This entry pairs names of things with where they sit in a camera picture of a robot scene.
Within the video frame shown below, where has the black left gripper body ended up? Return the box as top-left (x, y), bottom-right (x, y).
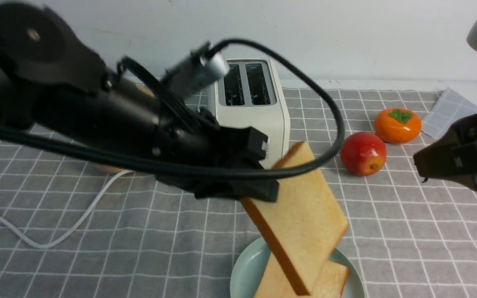
top-left (139, 99), bottom-right (231, 195)

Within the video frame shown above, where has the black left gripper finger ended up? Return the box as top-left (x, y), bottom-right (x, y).
top-left (193, 174), bottom-right (280, 202)

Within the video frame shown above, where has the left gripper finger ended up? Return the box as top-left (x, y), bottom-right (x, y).
top-left (218, 126), bottom-right (269, 169)

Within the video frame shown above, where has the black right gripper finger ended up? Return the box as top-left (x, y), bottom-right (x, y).
top-left (413, 137), bottom-right (477, 191)

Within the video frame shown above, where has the toasted bread slice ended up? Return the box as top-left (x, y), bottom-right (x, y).
top-left (254, 253), bottom-right (350, 298)
top-left (239, 141), bottom-right (350, 296)

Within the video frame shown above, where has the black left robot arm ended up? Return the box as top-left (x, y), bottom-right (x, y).
top-left (0, 2), bottom-right (279, 202)

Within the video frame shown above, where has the white two-slot toaster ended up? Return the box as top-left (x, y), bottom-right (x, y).
top-left (206, 59), bottom-right (290, 168)

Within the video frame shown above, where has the orange persimmon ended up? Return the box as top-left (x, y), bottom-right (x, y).
top-left (373, 108), bottom-right (422, 144)

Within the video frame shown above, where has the red apple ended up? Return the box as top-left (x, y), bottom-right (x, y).
top-left (340, 132), bottom-right (387, 177)

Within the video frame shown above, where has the light green plate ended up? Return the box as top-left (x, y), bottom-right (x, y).
top-left (229, 237), bottom-right (366, 298)

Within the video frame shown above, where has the pink peach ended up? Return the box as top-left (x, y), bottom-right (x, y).
top-left (95, 164), bottom-right (125, 174)

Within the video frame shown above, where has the grey checked tablecloth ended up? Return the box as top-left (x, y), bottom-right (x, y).
top-left (0, 134), bottom-right (477, 298)

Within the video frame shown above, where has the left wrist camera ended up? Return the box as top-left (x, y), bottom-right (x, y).
top-left (161, 41), bottom-right (229, 98)

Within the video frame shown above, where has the white toaster power cord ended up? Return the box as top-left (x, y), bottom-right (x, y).
top-left (0, 169), bottom-right (133, 250)

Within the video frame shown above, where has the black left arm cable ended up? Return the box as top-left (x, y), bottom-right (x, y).
top-left (0, 38), bottom-right (345, 180)

